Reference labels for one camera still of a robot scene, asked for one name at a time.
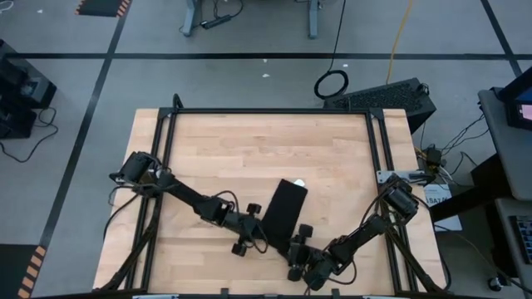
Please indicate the black power adapter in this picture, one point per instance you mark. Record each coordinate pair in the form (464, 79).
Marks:
(433, 156)

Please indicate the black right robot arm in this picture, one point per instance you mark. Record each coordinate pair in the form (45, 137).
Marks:
(361, 234)

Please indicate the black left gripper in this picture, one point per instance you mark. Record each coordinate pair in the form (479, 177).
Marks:
(245, 226)

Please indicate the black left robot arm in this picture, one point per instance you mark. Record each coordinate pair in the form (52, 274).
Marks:
(187, 195)

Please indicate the silver edge bracket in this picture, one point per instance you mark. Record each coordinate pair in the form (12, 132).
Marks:
(386, 297)
(156, 297)

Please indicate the white paper sheet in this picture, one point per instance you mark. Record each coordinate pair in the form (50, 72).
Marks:
(442, 195)

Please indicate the black hazard striped mat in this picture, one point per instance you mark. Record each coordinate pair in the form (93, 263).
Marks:
(101, 7)
(12, 270)

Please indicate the black monitor with blue screen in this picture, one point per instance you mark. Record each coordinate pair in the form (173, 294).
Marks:
(519, 108)

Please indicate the silver mounting plate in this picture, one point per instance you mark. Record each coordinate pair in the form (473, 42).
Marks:
(384, 176)

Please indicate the grey side table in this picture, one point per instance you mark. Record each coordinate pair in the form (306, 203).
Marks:
(511, 158)

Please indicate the grey desk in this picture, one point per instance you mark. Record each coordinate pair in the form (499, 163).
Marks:
(505, 249)

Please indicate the black equipment case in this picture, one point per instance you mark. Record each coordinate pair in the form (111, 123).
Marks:
(16, 83)

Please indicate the black keyboard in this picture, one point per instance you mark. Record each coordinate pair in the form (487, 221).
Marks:
(524, 238)

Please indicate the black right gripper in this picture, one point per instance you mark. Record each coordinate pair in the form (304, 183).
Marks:
(303, 253)

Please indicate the black perforated computer tower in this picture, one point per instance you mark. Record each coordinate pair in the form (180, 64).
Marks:
(382, 97)

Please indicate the black aluminium table frame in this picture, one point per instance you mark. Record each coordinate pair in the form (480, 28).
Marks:
(270, 111)

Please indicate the black desk base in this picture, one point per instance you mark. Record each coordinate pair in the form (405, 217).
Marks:
(486, 178)

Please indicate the black caster wheel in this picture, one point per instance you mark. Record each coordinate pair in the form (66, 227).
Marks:
(494, 284)

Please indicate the black cloth napkin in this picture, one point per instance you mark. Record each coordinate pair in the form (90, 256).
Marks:
(284, 212)

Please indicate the black power strip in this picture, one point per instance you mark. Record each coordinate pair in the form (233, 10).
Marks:
(216, 21)

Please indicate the grey desk leg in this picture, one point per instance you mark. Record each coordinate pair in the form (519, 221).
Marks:
(313, 21)
(190, 18)

